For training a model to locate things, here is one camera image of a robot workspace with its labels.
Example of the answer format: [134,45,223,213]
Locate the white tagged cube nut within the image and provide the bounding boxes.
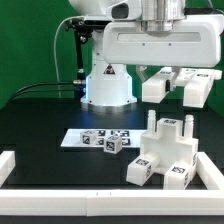
[104,135,122,154]

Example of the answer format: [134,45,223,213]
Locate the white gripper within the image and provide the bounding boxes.
[103,14,222,92]

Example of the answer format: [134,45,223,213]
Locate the white left fence piece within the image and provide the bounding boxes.
[0,151,16,187]

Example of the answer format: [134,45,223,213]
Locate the white fiducial tag sheet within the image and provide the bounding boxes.
[61,129,144,148]

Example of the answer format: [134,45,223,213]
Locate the black cables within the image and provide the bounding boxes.
[8,79,87,103]

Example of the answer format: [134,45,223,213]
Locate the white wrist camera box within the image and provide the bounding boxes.
[106,0,142,21]

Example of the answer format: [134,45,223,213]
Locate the white chair seat tray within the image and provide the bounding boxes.
[140,110,199,174]

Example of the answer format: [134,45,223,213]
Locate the white chair back frame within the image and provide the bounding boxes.
[142,67,222,108]

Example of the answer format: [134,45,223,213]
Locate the white front fence bar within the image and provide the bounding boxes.
[0,190,224,216]

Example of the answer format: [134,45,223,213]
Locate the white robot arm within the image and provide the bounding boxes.
[69,0,224,73]

